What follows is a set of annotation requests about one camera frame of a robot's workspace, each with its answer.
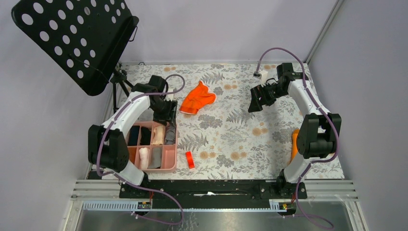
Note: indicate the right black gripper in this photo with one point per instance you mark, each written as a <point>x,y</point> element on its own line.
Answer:
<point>256,93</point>

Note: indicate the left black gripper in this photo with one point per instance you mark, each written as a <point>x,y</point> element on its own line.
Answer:
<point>169,116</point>

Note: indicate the grey striped underwear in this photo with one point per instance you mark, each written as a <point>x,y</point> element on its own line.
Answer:
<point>170,135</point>

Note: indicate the orange underwear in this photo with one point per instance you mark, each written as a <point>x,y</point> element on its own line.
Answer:
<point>199,97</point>

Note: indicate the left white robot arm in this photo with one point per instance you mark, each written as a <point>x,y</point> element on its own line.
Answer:
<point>107,147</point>

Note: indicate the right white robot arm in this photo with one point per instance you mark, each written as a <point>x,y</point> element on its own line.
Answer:
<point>319,132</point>

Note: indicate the cream rolled cloth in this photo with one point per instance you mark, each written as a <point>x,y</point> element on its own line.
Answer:
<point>158,135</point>

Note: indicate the pink divided storage tray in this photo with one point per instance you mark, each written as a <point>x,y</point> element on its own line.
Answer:
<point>169,154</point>

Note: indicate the navy rolled cloth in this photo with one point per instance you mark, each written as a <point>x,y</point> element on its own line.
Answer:
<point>133,136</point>

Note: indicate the pink rolled cloth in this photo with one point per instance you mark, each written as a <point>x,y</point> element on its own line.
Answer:
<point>144,157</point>

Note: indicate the grey rolled cloth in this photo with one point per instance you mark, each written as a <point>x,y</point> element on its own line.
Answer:
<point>156,158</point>

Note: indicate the orange rolled cloth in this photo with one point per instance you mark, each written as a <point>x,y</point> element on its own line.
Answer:
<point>132,153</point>

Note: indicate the small red block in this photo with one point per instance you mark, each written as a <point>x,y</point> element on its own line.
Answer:
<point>190,160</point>

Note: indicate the floral tablecloth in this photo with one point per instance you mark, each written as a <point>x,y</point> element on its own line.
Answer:
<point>226,141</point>

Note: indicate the black perforated music stand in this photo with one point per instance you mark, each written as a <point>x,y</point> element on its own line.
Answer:
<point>86,38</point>

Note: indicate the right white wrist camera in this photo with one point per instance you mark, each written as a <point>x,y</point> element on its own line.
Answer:
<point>262,75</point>

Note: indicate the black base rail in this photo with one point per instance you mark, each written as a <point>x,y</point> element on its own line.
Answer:
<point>215,194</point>

